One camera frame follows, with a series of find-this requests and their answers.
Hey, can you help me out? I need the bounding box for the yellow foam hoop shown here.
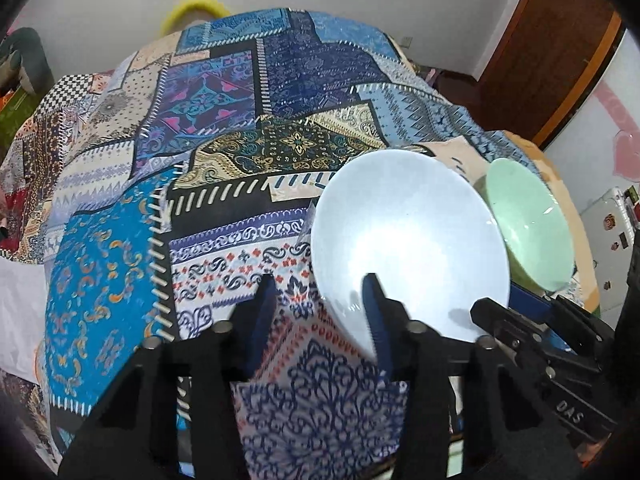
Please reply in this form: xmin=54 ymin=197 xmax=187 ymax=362
xmin=158 ymin=0 xmax=231 ymax=37

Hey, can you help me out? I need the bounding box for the white folded cloth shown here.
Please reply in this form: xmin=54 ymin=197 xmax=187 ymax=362
xmin=0 ymin=258 xmax=47 ymax=382

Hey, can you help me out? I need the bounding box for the grey neck pillow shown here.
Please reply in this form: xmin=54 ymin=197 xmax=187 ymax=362
xmin=1 ymin=27 xmax=54 ymax=96

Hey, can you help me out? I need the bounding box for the green bowl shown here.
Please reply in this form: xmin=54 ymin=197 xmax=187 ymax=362
xmin=475 ymin=158 xmax=575 ymax=294

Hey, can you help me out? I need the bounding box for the white sticker-covered appliance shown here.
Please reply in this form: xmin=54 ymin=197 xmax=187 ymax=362
xmin=580 ymin=186 xmax=634 ymax=318

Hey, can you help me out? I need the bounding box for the brown wooden door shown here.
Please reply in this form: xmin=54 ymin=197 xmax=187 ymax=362
xmin=474 ymin=0 xmax=625 ymax=148

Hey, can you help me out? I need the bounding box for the patchwork patterned bedspread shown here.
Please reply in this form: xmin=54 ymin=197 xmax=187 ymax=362
xmin=0 ymin=6 xmax=601 ymax=480

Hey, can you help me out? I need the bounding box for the white plate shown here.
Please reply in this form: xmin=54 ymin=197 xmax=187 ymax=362
xmin=311 ymin=150 xmax=510 ymax=360

